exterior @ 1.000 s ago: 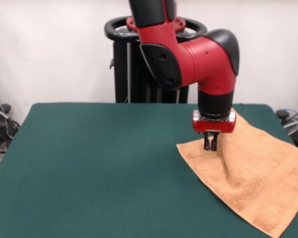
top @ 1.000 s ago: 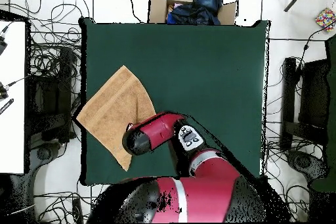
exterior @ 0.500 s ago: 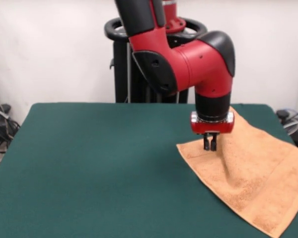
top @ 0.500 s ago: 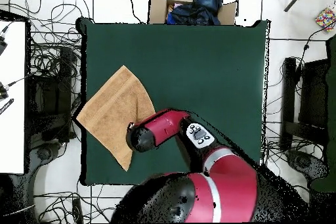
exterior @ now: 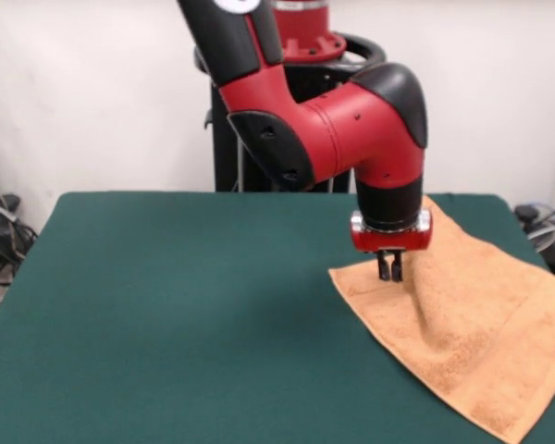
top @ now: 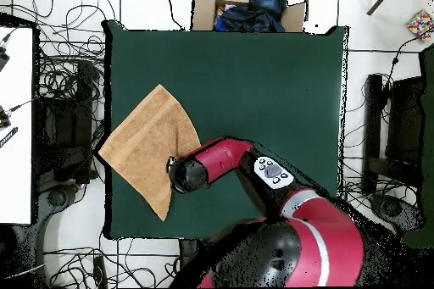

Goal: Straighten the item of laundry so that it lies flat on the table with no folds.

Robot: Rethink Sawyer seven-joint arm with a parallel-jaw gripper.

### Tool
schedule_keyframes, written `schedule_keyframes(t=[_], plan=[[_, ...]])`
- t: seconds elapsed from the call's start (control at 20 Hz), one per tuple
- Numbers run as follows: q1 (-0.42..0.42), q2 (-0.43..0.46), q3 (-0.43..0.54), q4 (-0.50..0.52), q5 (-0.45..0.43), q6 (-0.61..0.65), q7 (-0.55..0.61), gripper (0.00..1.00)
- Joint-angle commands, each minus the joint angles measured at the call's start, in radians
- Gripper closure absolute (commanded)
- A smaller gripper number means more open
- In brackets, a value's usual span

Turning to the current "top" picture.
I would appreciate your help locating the tan terry towel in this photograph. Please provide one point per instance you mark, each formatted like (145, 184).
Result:
(145, 143)

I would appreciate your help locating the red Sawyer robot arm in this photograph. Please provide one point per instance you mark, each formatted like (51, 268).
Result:
(318, 241)

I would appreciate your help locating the colourful patterned item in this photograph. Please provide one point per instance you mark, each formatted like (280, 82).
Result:
(420, 24)

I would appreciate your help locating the dark green table cloth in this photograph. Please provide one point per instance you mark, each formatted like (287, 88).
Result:
(428, 167)
(237, 82)

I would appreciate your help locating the black power strip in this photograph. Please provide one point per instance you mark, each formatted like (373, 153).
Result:
(100, 270)

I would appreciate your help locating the white table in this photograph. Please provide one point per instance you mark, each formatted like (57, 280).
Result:
(17, 167)

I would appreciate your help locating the brown cardboard box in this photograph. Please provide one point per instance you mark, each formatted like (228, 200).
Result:
(203, 11)

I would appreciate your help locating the black strip with white marks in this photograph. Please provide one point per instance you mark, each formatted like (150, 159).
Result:
(8, 137)

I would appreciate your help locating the dark blue clothing pile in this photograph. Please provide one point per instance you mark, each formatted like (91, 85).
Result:
(257, 14)

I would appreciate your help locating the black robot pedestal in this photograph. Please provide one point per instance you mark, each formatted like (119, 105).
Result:
(188, 251)

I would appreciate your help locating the black frame stand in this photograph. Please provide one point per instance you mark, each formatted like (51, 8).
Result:
(405, 123)
(64, 126)

